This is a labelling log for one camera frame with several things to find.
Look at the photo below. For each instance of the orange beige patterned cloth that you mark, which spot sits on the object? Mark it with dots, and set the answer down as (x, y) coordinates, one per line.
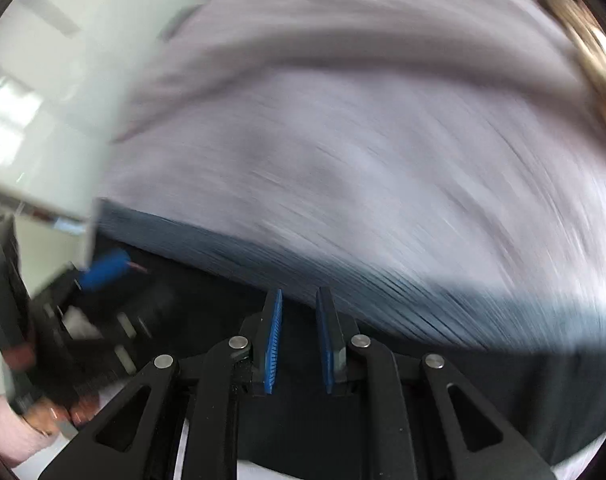
(590, 45)

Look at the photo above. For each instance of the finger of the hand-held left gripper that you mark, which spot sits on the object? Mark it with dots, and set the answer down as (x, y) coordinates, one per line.
(103, 270)

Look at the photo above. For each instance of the lavender embossed blanket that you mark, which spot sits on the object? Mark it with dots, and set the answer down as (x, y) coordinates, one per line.
(363, 175)

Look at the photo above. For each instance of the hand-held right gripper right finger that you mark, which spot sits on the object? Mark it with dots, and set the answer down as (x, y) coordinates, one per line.
(325, 345)

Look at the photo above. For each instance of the plain lavender quilt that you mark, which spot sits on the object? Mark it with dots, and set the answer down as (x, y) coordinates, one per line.
(333, 20)

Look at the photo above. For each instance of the person's left forearm pink sleeve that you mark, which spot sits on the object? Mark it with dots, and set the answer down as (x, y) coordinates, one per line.
(8, 432)

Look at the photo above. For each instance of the person's left hand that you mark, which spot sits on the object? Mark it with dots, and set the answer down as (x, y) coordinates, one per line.
(53, 412)

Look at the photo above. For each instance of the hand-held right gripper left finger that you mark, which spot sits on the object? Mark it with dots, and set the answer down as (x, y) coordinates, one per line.
(273, 345)

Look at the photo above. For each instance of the black pants with grey lining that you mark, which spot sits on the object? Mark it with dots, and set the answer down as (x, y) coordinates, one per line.
(433, 360)

